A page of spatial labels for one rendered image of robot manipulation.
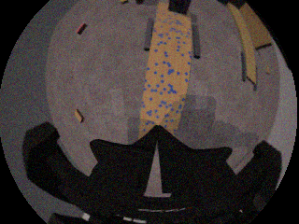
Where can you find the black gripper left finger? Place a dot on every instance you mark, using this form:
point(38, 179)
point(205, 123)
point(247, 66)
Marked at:
point(137, 157)

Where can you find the small red block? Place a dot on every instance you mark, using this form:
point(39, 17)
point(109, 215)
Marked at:
point(80, 28)

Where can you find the purple labelled cube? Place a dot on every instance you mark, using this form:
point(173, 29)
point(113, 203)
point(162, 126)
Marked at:
point(180, 6)

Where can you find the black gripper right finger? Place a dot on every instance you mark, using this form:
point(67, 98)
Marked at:
point(177, 159)

